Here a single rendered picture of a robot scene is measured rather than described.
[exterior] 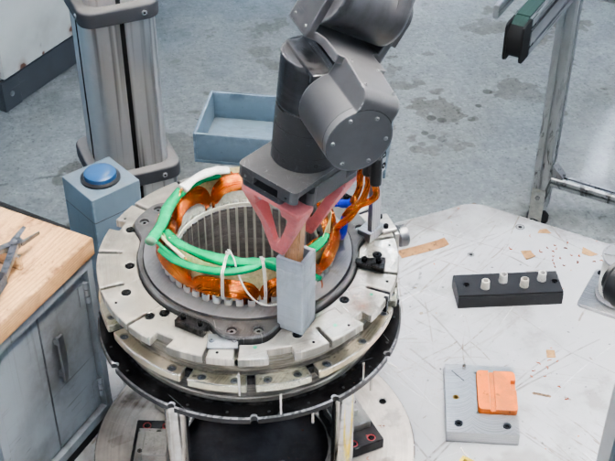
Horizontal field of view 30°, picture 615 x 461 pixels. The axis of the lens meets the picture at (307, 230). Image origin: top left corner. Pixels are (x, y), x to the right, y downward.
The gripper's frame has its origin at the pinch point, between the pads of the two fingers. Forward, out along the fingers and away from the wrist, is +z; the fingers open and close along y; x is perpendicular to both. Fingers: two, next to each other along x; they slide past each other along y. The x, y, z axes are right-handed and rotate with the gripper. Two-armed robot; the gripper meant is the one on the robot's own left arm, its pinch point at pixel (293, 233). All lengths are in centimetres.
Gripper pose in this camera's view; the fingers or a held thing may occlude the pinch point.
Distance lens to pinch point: 106.5
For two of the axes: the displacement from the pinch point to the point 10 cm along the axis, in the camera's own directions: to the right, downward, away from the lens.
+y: 6.2, -4.5, 6.5
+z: -1.0, 7.7, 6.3
